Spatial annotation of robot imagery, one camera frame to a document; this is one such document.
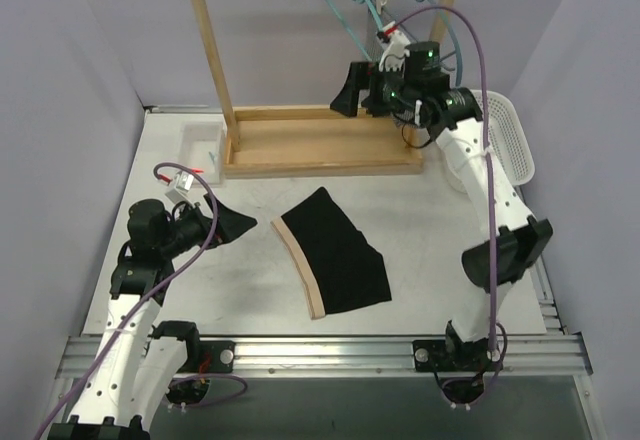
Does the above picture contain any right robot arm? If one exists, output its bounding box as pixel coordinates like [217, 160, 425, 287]
[330, 41, 553, 369]

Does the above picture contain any white foam tray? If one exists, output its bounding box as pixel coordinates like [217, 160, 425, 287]
[177, 121, 226, 185]

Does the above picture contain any wooden clothes rack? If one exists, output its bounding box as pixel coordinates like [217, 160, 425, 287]
[180, 0, 468, 180]

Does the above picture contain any grey striped underwear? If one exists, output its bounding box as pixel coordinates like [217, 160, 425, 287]
[365, 11, 417, 129]

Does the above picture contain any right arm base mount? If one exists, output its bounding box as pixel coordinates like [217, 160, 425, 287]
[412, 339, 499, 374]

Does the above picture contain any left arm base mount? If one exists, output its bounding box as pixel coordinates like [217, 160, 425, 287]
[193, 340, 236, 374]

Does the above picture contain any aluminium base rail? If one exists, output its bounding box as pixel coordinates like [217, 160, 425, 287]
[55, 334, 594, 376]

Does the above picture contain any white perforated plastic basket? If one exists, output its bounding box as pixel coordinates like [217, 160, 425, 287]
[440, 88, 535, 194]

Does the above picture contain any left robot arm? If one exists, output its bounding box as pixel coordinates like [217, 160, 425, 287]
[36, 196, 257, 439]

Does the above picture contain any black underwear beige waistband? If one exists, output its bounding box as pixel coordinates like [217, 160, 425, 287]
[271, 187, 392, 320]

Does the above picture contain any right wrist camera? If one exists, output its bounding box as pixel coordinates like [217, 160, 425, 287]
[377, 29, 411, 73]

